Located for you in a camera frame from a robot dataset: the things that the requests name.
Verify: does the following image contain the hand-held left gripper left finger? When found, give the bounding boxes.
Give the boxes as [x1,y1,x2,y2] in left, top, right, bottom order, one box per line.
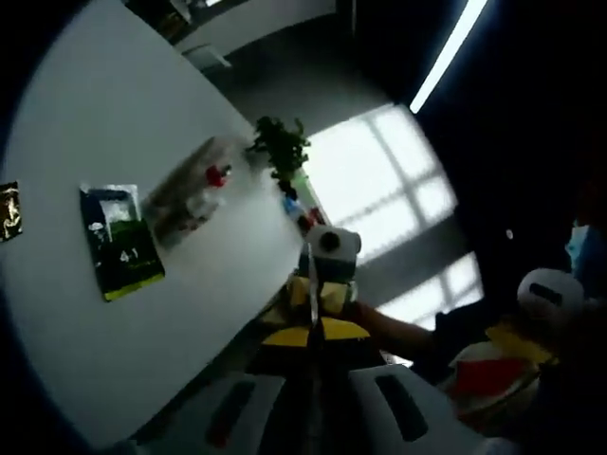
[141,326,315,455]

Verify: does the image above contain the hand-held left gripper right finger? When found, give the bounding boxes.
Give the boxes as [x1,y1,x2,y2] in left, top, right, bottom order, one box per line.
[319,317,485,455]

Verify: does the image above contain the small clear plastic bag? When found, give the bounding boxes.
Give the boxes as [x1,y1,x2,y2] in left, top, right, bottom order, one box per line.
[305,236,322,333]

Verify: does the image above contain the red collar pump skincare bottle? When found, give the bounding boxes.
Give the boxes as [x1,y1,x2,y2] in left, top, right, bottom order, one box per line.
[192,160,234,212]

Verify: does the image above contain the tall white skincare tube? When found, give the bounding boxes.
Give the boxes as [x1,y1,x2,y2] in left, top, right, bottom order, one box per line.
[141,136,227,243]

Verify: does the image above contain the green black skincare sachet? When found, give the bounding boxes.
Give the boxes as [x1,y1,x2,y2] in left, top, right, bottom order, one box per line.
[79,183,167,303]

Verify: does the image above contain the gold skincare sachet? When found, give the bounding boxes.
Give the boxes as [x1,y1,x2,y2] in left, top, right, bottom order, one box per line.
[0,179,24,244]

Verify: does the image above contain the potted green plant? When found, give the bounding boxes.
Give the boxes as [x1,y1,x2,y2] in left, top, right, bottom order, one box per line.
[245,116,313,189]

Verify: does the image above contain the white chest worn device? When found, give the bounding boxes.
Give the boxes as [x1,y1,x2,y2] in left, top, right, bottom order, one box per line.
[515,268,588,329]

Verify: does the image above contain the blue face mask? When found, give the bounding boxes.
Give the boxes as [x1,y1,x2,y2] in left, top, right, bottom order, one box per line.
[563,224,594,277]

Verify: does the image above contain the white chair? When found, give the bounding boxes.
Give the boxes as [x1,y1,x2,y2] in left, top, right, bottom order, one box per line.
[182,42,234,71]

